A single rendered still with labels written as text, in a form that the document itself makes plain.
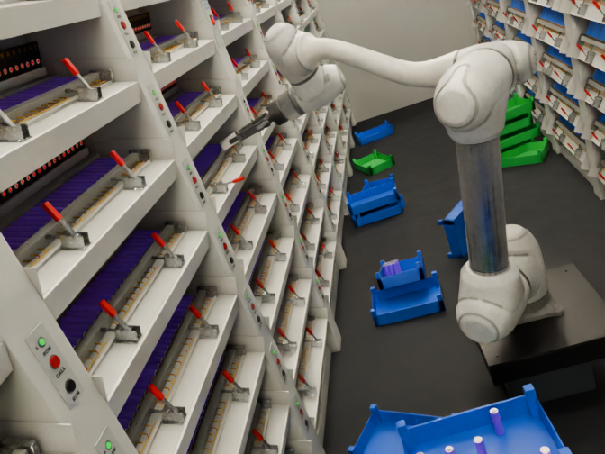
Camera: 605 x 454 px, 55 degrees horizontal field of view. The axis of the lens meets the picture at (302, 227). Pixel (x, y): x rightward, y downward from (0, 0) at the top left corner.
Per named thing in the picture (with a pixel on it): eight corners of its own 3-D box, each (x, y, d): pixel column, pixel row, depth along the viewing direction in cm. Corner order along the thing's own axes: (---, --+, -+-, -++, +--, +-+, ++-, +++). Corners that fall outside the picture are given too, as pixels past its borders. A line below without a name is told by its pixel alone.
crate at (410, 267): (384, 276, 280) (379, 260, 279) (425, 266, 275) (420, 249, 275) (380, 291, 251) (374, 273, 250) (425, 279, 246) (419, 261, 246)
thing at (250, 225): (276, 204, 213) (275, 168, 207) (246, 289, 159) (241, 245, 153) (223, 204, 215) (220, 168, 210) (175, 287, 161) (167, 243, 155)
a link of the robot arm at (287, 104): (308, 109, 183) (292, 118, 185) (293, 84, 180) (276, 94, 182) (304, 116, 175) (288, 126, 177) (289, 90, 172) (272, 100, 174)
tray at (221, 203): (257, 157, 206) (256, 131, 202) (218, 230, 152) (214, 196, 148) (203, 157, 208) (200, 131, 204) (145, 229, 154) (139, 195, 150)
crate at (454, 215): (488, 226, 288) (474, 226, 294) (479, 190, 281) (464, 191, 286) (463, 258, 269) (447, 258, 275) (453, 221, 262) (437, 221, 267)
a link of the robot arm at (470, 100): (534, 312, 165) (509, 363, 150) (478, 301, 174) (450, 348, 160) (519, 42, 128) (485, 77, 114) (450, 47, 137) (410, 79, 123)
